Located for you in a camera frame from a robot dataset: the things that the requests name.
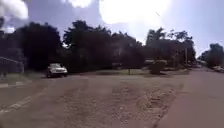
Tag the row of dark trees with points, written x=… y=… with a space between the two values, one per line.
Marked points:
x=93 y=46

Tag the gravel patch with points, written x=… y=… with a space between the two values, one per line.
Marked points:
x=110 y=100

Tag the round bush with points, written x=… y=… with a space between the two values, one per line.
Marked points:
x=157 y=66

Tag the silver car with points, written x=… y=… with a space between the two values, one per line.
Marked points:
x=56 y=70

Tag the grey asphalt road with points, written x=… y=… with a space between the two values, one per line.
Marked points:
x=200 y=103

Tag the dark tree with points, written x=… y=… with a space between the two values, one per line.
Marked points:
x=213 y=55

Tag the metal fence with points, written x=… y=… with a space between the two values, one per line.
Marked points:
x=10 y=65

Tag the pale vehicle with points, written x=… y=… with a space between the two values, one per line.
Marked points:
x=218 y=69

